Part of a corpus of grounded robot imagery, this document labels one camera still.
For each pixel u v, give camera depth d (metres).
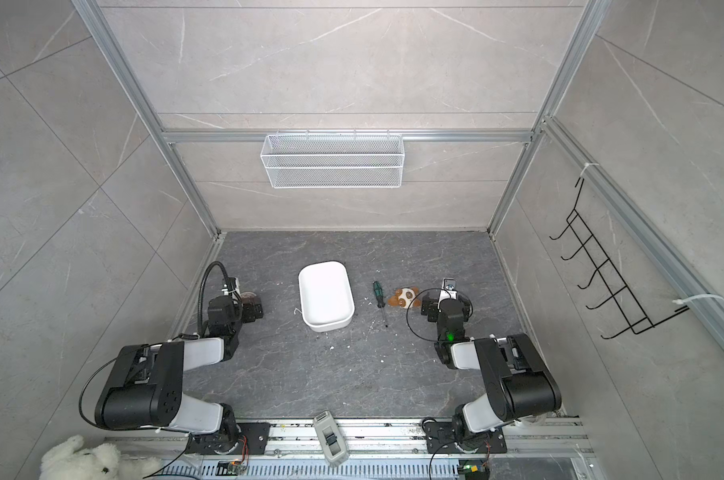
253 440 0.73
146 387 0.45
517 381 0.46
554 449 0.73
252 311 0.85
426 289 0.80
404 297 0.97
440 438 0.73
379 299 0.98
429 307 0.84
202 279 0.69
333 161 1.01
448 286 0.80
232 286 0.80
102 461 0.57
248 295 0.98
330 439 0.70
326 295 1.00
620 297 0.64
